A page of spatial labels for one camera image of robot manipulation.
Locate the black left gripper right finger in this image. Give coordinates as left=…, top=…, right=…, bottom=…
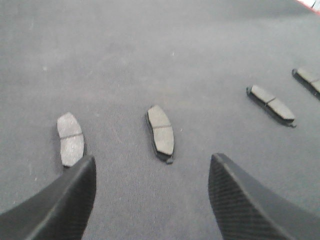
left=208, top=153, right=320, bottom=240

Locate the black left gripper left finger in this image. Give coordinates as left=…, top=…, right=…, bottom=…
left=0, top=155, right=97, bottom=240

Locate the second-right grey brake pad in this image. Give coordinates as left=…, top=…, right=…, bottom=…
left=246, top=84, right=297, bottom=128

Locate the second-left grey brake pad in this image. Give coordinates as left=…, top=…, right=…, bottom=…
left=146, top=104, right=175, bottom=165

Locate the dark conveyor belt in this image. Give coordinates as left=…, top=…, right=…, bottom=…
left=0, top=0, right=320, bottom=240

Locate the red conveyor frame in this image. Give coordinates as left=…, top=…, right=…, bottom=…
left=297, top=0, right=320, bottom=15

